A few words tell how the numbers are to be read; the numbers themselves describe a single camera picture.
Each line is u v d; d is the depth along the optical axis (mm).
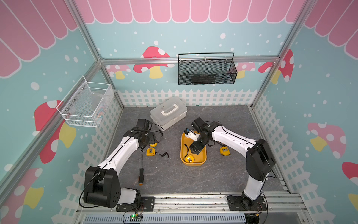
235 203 741
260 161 470
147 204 744
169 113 997
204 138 731
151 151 918
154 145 957
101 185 416
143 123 682
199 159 896
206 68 940
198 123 703
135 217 727
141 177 811
